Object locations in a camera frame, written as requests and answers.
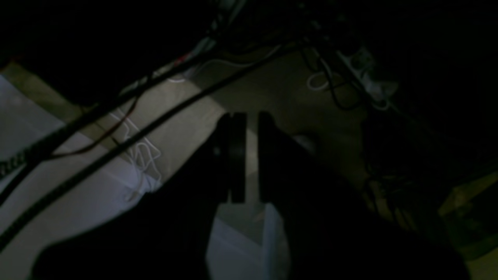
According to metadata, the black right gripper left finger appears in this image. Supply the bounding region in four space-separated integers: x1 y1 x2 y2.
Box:
33 113 247 280

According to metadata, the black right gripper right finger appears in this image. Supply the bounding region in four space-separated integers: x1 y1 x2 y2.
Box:
258 112 471 280

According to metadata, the white power strip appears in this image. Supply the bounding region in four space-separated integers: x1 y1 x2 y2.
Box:
337 46 400 102

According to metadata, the white thin cable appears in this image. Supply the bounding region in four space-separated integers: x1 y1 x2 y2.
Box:
110 111 162 202

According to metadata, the thick black cable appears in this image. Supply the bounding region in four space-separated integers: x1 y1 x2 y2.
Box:
0 42 302 249

